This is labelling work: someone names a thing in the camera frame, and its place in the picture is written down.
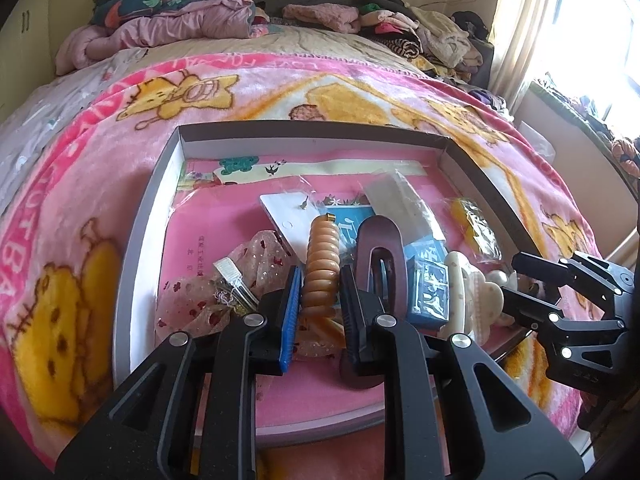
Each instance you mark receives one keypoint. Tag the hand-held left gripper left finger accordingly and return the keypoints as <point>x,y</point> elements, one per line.
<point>292,310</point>

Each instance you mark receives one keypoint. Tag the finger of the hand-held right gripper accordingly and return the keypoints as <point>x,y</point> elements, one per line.
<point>530,307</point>
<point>542,269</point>

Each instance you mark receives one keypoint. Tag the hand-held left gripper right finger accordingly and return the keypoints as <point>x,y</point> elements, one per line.
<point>350,310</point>

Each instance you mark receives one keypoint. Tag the pearl hair clip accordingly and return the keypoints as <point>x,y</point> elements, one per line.
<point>502,279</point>

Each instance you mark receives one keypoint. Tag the clear packet with hair comb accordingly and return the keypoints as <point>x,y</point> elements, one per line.
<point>230,272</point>

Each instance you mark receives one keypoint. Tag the clear plastic bag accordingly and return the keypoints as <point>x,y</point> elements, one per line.
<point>400,205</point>

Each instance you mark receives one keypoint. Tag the shallow pink-lined cardboard box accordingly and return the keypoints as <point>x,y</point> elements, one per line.
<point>200,220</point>

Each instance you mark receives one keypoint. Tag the sheer sequined hair bow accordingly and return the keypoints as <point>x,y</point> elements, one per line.
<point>260,255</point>

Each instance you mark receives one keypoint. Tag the cream hair claw clip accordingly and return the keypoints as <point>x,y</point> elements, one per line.
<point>465,280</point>

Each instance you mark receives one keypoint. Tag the small blue box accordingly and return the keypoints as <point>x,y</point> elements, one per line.
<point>427,295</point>

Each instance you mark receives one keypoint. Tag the dusky brown hair claw clip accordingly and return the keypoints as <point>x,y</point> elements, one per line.
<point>380,232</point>

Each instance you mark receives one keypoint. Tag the white earring card in plastic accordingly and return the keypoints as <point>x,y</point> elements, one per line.
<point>285,215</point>

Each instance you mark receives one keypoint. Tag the pink knotted cloth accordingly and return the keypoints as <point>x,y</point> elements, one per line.
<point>627,157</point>

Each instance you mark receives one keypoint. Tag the clothes heap with white bag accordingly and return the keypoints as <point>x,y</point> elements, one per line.
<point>490,100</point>

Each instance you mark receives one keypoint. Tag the beige curtain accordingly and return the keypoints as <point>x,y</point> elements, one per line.
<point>530,35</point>

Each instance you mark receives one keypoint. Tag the window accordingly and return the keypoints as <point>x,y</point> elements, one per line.
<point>600,35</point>

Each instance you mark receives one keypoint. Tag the pink printed bear blanket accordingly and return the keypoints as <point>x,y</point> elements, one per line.
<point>100,160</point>

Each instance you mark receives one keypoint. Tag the pile of clothes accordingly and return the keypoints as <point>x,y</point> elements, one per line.
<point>440,35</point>

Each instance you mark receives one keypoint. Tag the beige bedspread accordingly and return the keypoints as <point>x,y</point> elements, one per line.
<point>300,42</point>

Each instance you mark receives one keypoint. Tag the pink fluffy garment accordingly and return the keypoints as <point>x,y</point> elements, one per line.
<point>320,15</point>

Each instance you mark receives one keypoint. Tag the pink quilt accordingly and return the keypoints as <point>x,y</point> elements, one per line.
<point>165,25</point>

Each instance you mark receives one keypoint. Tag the lilac bed sheet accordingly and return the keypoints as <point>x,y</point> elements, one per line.
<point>45,110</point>

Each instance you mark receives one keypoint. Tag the dark floral pillow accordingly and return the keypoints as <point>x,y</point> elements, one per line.
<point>125,5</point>

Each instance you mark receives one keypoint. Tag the cream wardrobe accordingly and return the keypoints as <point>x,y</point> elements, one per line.
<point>30,50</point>

